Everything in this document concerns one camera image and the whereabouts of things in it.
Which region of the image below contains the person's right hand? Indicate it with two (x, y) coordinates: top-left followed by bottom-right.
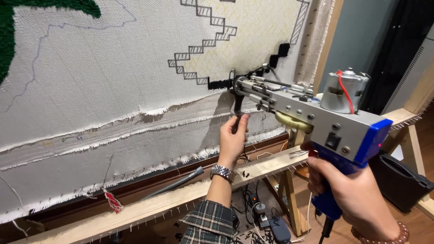
(300, 142), (401, 238)

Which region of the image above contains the person's left hand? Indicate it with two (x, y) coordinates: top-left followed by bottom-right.
(217, 113), (252, 169)

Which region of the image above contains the blue and silver tufting gun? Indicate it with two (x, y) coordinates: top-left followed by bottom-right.
(228, 68), (394, 221)

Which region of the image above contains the silver metal wristwatch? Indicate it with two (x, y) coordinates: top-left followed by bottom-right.
(210, 164), (236, 184)

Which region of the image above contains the black plastic case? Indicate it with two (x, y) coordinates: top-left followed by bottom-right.
(368, 151), (434, 214)

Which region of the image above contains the black tufted yarn line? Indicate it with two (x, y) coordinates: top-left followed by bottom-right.
(208, 43), (291, 91)

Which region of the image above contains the black power strip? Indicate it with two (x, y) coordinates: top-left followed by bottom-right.
(248, 192), (272, 230)

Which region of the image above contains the black power adapter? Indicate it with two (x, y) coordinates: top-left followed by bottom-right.
(269, 217), (292, 244)

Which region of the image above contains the red and white yarn tassel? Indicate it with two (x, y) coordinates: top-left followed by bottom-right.
(103, 189), (123, 214)

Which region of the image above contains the white tufting cloth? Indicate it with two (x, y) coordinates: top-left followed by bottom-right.
(0, 0), (336, 225)

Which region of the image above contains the black cabinet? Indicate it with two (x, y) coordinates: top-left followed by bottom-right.
(359, 0), (434, 116)

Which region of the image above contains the green tufted yarn patch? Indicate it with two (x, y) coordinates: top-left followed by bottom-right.
(0, 0), (102, 85)

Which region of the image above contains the black gun power cord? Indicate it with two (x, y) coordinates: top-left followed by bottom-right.
(318, 216), (335, 244)

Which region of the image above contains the white cable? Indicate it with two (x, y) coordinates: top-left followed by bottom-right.
(252, 191), (313, 244)

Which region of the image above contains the brown bead bracelet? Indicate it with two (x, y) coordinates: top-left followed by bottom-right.
(351, 222), (410, 244)

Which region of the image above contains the grey flexible hose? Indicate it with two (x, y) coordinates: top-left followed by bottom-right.
(142, 166), (205, 201)

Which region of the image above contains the wooden tufting frame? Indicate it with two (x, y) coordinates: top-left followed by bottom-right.
(7, 0), (434, 244)

